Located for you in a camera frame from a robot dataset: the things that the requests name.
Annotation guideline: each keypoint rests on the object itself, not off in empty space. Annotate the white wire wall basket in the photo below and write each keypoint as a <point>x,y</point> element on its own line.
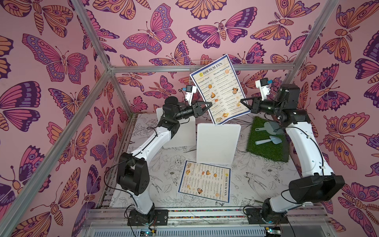
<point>216,75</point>

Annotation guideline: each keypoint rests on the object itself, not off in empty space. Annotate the dim sum menu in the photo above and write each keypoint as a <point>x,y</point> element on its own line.
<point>206,181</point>
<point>226,102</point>

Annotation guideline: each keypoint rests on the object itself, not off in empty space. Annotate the white narrow rack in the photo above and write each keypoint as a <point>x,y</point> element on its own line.
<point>216,144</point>

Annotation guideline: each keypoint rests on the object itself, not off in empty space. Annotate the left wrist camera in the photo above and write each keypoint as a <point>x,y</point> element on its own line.
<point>189,91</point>

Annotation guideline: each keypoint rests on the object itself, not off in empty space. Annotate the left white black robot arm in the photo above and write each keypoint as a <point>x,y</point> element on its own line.
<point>133,168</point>

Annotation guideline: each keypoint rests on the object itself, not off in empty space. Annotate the left white rack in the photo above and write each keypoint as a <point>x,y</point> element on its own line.
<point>185,136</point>

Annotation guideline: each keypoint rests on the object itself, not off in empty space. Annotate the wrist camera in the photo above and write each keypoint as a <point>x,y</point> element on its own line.
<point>189,91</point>
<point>264,86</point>

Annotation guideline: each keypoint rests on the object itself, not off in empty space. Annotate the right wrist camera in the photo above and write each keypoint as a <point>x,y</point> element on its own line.
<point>264,86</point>

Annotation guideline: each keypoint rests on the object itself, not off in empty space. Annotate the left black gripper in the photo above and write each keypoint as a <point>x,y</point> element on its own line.
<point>194,109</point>

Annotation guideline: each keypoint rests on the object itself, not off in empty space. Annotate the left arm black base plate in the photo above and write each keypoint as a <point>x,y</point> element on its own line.
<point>157,217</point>

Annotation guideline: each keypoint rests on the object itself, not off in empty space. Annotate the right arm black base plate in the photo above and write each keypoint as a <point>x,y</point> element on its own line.
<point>259,216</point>

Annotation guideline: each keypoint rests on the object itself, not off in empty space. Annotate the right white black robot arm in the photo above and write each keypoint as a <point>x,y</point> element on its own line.
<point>318,183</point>

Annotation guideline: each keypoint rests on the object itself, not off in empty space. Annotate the green artificial grass mat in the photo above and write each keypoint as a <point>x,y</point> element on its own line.
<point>273,147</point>

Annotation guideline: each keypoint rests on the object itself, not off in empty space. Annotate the aluminium front rail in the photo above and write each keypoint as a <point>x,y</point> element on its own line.
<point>220,221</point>

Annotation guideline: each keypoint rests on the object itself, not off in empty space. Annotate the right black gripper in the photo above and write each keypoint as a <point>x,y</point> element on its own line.
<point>258,105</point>

